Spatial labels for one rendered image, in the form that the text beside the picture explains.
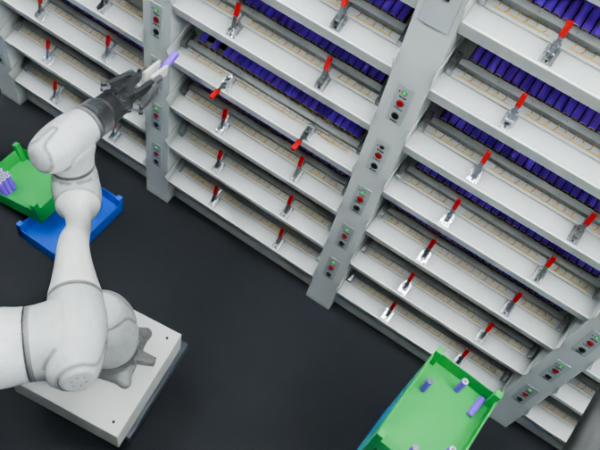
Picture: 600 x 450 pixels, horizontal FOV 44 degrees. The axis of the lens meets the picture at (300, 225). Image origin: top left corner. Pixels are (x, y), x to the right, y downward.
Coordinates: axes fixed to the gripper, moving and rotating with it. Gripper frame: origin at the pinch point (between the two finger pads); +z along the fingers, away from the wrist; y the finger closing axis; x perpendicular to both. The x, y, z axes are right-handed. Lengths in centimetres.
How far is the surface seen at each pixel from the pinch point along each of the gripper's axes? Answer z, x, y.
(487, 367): 28, 65, -117
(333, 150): 17, 8, -47
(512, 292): 23, 25, -107
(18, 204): -11, 76, 40
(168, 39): 15.3, 1.8, 7.1
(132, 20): 20.0, 6.6, 22.5
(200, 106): 23.1, 25.8, -1.9
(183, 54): 18.9, 7.2, 3.9
